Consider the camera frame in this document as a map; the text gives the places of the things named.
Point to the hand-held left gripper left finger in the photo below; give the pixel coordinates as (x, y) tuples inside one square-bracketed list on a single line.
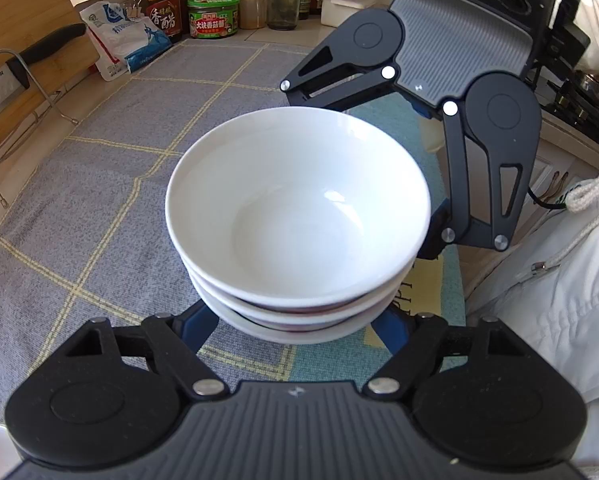
[(197, 327)]

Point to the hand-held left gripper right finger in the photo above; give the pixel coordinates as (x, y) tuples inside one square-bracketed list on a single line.
[(392, 332)]

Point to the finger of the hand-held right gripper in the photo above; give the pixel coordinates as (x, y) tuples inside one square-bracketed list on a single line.
[(324, 62), (454, 185)]

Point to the white floral bowl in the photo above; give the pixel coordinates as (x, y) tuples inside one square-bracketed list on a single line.
[(279, 312), (299, 336), (299, 200)]

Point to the white plastic box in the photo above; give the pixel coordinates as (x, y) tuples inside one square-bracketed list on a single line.
[(344, 7)]

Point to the small yellow-lid jar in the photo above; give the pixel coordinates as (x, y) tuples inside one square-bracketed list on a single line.
[(252, 10)]

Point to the green-lid sauce jar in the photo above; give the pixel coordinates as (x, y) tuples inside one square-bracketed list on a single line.
[(213, 22)]

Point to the person's white jacket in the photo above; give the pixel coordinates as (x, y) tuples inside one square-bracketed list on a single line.
[(554, 285)]

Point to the black gas stove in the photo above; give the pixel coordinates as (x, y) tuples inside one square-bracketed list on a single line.
[(584, 105)]

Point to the dark vinegar bottle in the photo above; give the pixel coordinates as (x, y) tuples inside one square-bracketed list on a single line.
[(162, 15)]

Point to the grey blue checked towel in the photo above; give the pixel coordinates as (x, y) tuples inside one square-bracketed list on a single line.
[(104, 185)]

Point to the white blue salt bag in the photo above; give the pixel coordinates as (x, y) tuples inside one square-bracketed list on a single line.
[(124, 40)]

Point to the wooden cutting board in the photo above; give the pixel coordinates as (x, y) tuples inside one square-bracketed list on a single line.
[(9, 10)]

